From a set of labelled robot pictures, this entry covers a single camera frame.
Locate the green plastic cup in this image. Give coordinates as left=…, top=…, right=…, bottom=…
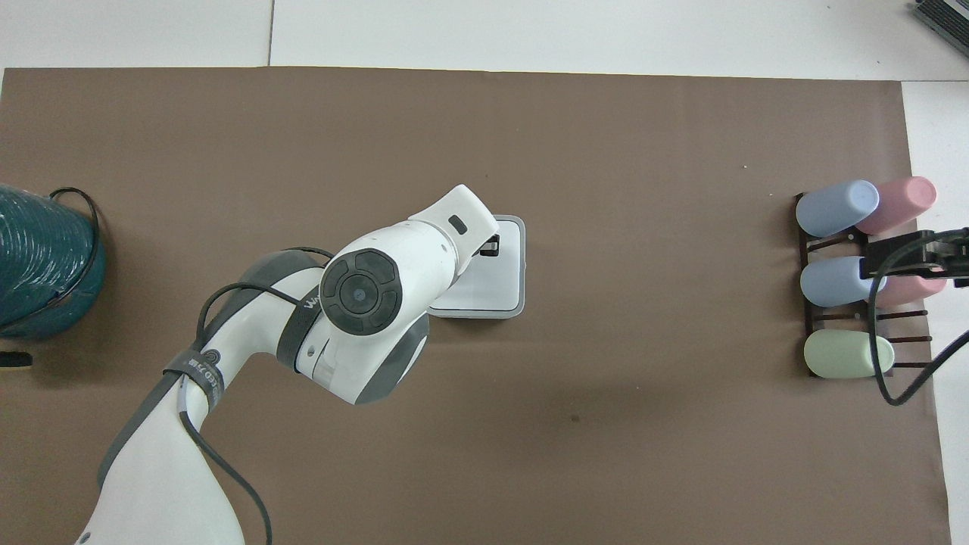
left=804, top=330, right=896, bottom=379

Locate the blue plastic cup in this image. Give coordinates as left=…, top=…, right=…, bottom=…
left=800, top=256, right=887, bottom=308
left=796, top=179, right=880, bottom=238

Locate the dark brown cup rack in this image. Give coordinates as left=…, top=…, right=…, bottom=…
left=793, top=192, right=934, bottom=380

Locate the pink plastic cup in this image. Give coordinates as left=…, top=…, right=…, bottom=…
left=877, top=266, right=949, bottom=307
left=855, top=176, right=938, bottom=235

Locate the grey vented device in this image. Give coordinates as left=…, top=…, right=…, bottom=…
left=911, top=0, right=969, bottom=39

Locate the white square plate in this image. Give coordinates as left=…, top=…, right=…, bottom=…
left=428, top=215, right=526, bottom=320

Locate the teal ribbed basket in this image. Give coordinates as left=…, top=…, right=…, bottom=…
left=0, top=184, right=107, bottom=340

